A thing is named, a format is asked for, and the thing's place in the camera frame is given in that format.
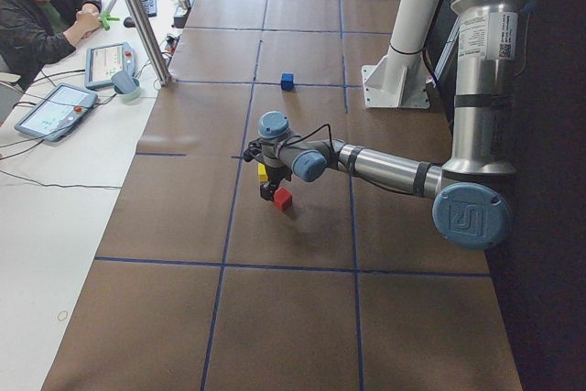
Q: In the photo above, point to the seated person black jacket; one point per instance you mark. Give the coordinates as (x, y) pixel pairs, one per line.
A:
(36, 33)

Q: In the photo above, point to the aluminium frame post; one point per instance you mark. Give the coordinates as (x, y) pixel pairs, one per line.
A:
(150, 43)

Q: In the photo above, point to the red wooden block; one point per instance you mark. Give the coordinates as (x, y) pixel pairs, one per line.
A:
(282, 199)

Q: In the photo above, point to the teach pendant tablet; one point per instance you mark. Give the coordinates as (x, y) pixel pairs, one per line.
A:
(58, 113)
(103, 62)

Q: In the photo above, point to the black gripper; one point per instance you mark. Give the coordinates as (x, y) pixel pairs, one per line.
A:
(276, 176)

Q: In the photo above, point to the near teach pendant tablet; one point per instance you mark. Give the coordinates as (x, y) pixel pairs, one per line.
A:
(58, 113)

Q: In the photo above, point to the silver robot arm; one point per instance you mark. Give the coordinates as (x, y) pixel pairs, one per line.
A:
(468, 191)

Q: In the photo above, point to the yellow wooden block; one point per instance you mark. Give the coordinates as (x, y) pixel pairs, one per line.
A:
(261, 173)

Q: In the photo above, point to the blue wooden block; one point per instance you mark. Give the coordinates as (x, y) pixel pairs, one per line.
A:
(287, 81)

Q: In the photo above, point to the far teach pendant tablet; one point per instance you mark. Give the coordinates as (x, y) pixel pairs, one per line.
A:
(103, 62)

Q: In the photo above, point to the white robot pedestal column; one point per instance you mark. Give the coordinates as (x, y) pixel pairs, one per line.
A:
(398, 80)

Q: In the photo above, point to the blue plastic cup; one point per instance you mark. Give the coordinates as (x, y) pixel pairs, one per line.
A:
(124, 83)

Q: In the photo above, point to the black computer mouse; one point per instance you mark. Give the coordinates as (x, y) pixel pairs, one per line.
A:
(129, 22)

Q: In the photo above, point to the green plastic tool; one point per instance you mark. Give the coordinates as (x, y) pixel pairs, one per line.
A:
(106, 19)

